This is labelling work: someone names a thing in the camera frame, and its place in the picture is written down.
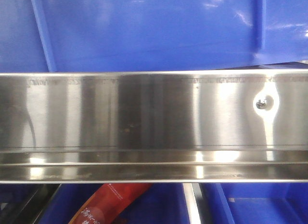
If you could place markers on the blue plastic bin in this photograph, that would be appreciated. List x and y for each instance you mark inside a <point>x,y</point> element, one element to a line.
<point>150,35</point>

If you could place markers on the lower left blue bin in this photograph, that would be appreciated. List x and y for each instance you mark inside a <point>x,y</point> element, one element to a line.
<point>161,204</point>

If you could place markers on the lower right blue bin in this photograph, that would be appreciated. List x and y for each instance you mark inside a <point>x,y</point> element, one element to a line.
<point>257,203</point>

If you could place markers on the red snack package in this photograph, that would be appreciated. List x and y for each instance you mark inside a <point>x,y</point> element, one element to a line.
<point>108,202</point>

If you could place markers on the silver screw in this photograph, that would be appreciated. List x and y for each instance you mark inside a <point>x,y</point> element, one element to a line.
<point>261,104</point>

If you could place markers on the steel vertical divider post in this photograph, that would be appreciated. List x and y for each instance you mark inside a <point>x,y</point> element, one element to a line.
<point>194,203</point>

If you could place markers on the stainless steel shelf rail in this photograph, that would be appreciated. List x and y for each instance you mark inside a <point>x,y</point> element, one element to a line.
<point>189,126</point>

